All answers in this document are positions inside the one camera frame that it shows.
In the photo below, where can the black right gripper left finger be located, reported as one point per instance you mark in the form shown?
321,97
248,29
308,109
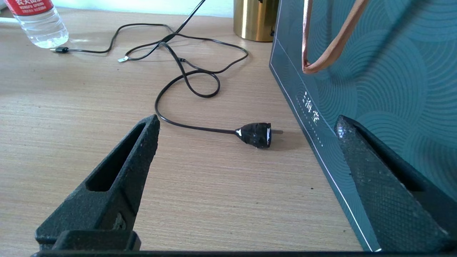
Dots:
107,192

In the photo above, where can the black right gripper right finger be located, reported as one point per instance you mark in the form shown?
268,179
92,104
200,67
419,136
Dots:
389,200

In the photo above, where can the dark gift bag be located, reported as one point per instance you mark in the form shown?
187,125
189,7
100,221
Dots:
378,71

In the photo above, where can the water bottle red cap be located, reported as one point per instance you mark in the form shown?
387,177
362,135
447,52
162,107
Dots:
39,25

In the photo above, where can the brass desk lamp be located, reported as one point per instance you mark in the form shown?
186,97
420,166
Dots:
255,19

